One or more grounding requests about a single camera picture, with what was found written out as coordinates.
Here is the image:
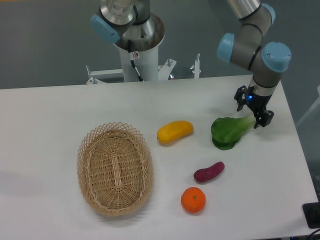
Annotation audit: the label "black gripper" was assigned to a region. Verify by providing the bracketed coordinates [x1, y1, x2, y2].
[234, 85, 274, 129]

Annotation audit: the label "green bok choy vegetable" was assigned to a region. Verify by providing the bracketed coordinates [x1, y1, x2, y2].
[210, 114, 256, 151]

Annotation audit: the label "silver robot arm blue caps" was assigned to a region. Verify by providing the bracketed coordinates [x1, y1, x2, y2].
[90, 0, 292, 127]

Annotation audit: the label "yellow mango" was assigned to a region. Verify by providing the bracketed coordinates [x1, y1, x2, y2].
[157, 120, 194, 145]

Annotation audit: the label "purple sweet potato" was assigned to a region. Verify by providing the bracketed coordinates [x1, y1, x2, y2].
[193, 161, 225, 183]

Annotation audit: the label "orange mandarin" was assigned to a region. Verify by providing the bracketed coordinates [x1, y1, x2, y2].
[180, 187, 206, 214]

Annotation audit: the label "black device at table edge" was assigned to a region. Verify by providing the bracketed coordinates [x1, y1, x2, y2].
[302, 202, 320, 229]

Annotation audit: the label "woven wicker basket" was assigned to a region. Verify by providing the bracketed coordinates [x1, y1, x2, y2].
[77, 122, 154, 217]

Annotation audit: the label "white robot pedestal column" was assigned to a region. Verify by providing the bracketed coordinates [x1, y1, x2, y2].
[115, 13, 165, 83]

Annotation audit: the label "black cable on pedestal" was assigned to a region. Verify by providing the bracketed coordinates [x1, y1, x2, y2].
[127, 39, 145, 82]

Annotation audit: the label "white metal base frame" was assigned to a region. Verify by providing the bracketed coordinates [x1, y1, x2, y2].
[86, 53, 202, 85]

